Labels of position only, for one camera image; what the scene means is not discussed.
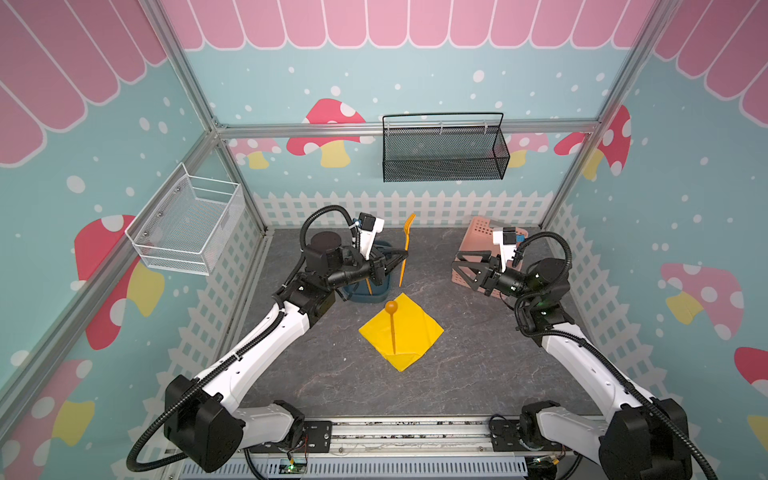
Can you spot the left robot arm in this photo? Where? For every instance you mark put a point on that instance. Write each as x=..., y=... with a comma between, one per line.
x=203, y=419

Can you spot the yellow paper napkin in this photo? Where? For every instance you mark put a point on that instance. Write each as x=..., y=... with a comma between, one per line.
x=416, y=332

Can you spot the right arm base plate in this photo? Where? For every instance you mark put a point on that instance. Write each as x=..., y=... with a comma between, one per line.
x=506, y=435

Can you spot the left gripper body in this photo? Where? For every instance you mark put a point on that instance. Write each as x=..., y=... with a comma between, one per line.
x=372, y=270

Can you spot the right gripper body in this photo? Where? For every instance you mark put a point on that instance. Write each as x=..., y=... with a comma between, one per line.
x=489, y=278

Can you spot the dark teal plastic tub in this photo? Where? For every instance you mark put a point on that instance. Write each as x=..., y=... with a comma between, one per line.
x=358, y=292

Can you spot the orange plastic spoon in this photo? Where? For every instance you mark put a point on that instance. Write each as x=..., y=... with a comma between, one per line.
x=391, y=309

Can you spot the pink perforated plastic basket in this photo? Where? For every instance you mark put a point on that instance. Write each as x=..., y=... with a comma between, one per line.
x=478, y=240

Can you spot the black wire mesh basket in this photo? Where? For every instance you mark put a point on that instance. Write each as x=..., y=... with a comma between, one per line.
x=437, y=147

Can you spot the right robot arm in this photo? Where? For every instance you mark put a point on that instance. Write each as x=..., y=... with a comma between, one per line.
x=539, y=315

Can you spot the aluminium front rail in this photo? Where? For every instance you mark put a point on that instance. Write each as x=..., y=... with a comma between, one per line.
x=408, y=435

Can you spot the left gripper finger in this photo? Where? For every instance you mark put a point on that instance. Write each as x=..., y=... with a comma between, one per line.
x=395, y=256
x=392, y=265

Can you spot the white slotted cable duct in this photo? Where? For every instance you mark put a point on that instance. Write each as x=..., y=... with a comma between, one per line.
x=394, y=468

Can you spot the white wire mesh basket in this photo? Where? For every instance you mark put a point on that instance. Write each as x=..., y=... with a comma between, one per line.
x=187, y=224

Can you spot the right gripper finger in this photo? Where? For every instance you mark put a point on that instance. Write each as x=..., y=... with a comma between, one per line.
x=471, y=261
x=470, y=279

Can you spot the orange plastic fork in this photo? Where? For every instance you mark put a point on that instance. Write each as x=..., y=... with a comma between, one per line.
x=406, y=228

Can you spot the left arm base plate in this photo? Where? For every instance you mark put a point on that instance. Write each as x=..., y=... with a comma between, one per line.
x=314, y=437

